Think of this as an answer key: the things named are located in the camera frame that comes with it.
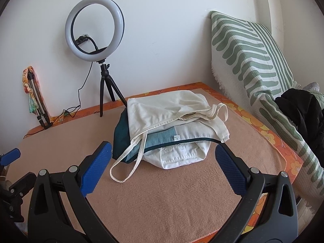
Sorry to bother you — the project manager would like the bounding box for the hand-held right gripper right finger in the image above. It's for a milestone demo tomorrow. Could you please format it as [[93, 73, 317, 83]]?
[[215, 144, 298, 243]]

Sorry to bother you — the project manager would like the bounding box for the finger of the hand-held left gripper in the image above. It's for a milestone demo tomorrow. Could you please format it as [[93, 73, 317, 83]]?
[[0, 173, 36, 223], [0, 148, 21, 167]]

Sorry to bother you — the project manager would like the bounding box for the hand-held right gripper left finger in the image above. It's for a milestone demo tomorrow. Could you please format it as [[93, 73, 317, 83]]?
[[27, 141, 119, 243]]

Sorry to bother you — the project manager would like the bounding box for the cream strap top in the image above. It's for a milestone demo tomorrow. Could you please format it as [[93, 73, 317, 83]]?
[[110, 90, 230, 183]]

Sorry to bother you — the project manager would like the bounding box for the teal folded garment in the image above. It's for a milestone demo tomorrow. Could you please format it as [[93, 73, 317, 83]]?
[[113, 110, 221, 162]]

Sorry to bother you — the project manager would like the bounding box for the white folded garment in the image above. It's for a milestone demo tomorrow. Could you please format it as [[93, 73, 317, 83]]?
[[142, 121, 221, 169]]

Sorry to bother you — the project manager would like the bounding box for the folded silver tripod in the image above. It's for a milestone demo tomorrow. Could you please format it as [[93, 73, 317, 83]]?
[[27, 72, 53, 129]]

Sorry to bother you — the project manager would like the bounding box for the pink blanket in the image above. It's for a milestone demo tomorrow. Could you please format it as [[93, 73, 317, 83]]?
[[5, 87, 288, 241]]

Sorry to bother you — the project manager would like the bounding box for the colourful patterned cloth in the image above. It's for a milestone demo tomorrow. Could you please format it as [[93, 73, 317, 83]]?
[[22, 66, 42, 113]]

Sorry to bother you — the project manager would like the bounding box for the black mini tripod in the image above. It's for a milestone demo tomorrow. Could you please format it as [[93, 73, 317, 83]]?
[[99, 60, 127, 117]]

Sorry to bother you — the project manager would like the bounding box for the black garment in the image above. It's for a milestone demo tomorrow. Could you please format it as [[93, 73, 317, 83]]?
[[275, 88, 324, 167]]

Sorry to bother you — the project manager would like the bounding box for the grey cloth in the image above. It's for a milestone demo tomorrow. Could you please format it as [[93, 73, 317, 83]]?
[[305, 82, 324, 94]]

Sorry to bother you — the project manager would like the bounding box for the green striped pillow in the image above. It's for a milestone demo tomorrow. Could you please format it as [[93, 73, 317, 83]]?
[[210, 11, 324, 205]]

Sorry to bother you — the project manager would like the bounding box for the black ring light cable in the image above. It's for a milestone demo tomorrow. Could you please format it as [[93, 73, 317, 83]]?
[[61, 34, 107, 118]]

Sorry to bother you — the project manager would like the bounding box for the white ring light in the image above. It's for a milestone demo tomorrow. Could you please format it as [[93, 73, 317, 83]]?
[[65, 0, 126, 62]]

